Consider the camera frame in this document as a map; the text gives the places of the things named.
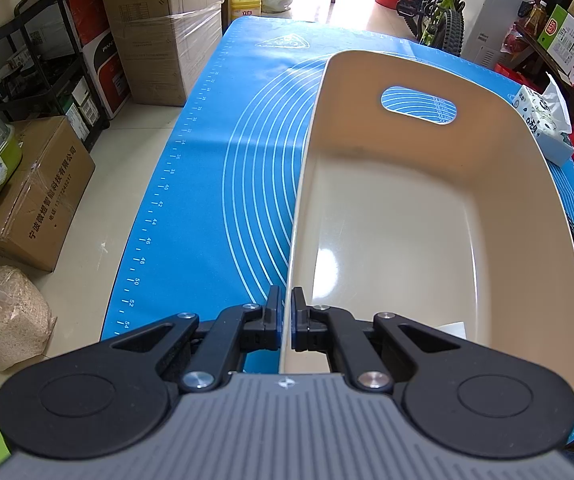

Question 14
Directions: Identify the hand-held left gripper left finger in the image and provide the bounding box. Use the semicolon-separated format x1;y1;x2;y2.
112;285;285;394

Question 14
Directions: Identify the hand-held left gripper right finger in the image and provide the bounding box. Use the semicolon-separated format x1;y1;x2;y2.
291;286;463;392

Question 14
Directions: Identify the beige plastic storage bin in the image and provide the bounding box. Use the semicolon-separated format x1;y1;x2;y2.
278;50;574;409

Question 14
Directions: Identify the blue silicone baking mat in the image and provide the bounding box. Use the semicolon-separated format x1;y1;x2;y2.
99;16;574;444

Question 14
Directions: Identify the soft tissue pack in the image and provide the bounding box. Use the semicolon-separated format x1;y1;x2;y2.
509;72;574;167

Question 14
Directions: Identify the taped brown cardboard box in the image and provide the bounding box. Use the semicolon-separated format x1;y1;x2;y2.
0;116;96;272

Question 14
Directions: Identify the clear bag of grain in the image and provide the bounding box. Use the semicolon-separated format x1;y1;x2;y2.
0;266;58;372

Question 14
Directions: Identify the plastic-wrapped cardboard box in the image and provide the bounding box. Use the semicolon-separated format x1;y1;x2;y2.
108;2;226;107

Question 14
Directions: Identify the red and white appliance box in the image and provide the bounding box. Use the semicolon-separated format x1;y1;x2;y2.
67;0;132;120

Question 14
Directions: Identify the green and black bicycle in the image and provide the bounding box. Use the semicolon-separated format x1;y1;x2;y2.
396;0;486;57

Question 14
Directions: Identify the black shelf cart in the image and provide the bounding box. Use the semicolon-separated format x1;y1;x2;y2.
0;0;111;154

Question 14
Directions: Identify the green and white carton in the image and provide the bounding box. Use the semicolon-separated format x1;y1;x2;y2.
537;5;574;74

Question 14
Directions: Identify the white appliance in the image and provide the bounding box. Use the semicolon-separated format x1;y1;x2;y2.
462;0;566;69

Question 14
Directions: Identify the glass bottle with yellow cap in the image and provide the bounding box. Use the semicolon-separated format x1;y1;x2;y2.
524;1;550;37

